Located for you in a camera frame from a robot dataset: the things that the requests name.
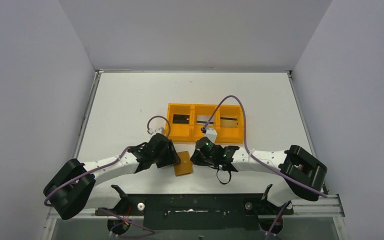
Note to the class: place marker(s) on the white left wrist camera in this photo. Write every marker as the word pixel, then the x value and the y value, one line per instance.
pixel 160 130

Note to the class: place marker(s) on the yellow right plastic bin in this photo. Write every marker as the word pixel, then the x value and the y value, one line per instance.
pixel 227 135

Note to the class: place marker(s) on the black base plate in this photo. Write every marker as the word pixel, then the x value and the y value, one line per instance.
pixel 249 211

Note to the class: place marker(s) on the gold card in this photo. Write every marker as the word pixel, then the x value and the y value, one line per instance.
pixel 229 122

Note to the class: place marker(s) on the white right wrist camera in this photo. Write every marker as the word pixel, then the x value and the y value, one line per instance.
pixel 210 133

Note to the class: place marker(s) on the orange leather card holder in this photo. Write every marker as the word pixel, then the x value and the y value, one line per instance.
pixel 185 166

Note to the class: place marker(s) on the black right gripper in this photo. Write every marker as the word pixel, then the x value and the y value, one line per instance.
pixel 196 156

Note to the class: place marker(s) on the silver card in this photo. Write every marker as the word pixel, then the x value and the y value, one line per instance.
pixel 203 119

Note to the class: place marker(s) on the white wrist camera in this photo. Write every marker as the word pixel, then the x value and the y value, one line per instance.
pixel 210 133
pixel 160 130

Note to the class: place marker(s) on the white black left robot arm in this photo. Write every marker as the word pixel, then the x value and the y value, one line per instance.
pixel 79 185

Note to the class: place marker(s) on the black card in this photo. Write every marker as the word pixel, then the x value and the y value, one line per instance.
pixel 181 119

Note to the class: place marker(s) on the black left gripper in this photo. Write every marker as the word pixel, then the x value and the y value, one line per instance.
pixel 171 153

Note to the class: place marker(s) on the yellow middle plastic bin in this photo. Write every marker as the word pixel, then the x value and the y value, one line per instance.
pixel 202 114

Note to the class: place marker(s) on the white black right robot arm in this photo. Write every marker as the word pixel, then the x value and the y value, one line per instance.
pixel 303 174

